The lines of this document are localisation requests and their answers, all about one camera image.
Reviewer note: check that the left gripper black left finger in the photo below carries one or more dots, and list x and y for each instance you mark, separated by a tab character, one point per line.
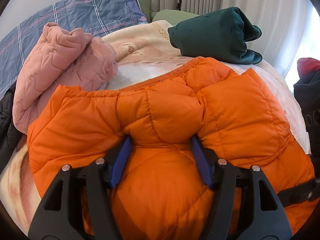
77	203

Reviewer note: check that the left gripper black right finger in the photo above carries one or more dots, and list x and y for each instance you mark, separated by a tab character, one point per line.
245	205

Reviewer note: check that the orange puffer jacket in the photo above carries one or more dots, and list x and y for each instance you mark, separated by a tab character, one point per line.
161	194

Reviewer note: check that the dark red cloth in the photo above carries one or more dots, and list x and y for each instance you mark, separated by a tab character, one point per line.
307	65

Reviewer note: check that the beige curtain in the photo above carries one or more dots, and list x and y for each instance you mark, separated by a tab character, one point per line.
283	23

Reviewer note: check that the black quilted garment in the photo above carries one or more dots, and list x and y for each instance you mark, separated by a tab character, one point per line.
9	135

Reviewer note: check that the dark green folded garment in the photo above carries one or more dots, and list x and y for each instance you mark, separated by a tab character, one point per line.
222	35

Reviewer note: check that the light green pillow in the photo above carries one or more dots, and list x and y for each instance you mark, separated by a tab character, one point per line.
172	16

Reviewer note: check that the pink quilted garment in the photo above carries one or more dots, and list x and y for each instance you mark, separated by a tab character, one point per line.
60	57

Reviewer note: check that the blue plaid pillow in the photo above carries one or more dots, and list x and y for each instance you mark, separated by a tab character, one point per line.
97	17

